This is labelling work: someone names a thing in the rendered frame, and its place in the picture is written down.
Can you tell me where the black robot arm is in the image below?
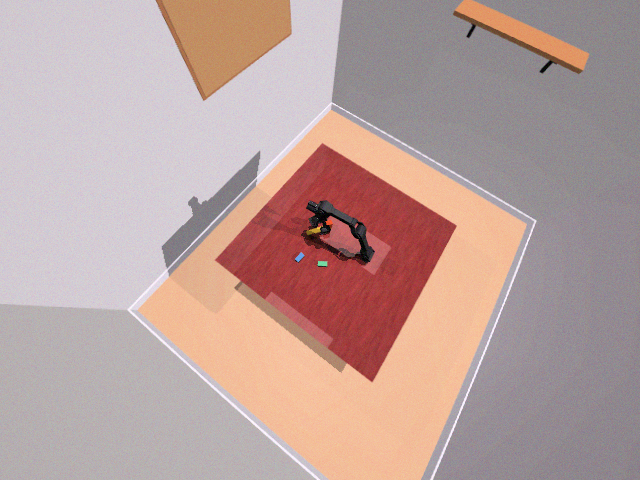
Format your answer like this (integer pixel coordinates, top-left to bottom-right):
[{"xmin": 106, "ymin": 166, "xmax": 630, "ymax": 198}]
[{"xmin": 306, "ymin": 200, "xmax": 375, "ymax": 263}]

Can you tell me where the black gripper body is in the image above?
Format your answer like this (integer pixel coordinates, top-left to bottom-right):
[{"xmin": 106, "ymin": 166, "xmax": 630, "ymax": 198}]
[{"xmin": 318, "ymin": 216, "xmax": 331, "ymax": 234}]

